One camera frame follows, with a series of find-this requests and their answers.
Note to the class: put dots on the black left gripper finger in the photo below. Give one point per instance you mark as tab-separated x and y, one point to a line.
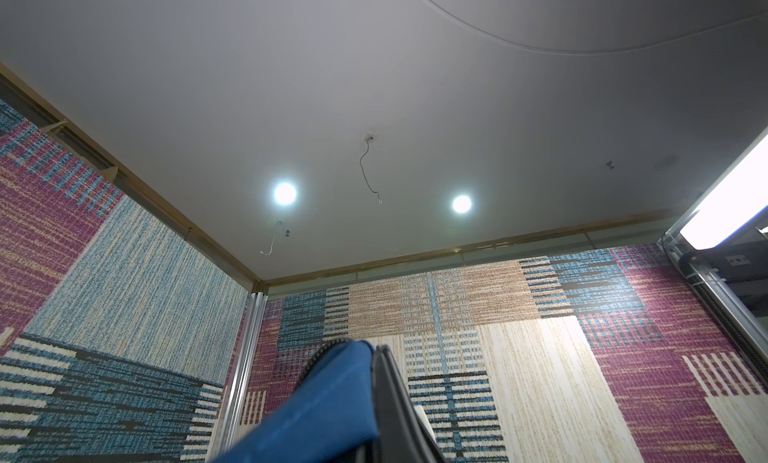
402	436

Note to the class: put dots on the blue zip jacket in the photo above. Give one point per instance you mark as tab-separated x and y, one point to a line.
330	413

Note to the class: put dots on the round ceiling light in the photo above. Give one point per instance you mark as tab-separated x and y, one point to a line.
462	204
285	193

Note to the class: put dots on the long fluorescent ceiling lamp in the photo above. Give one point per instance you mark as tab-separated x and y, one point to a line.
738	196

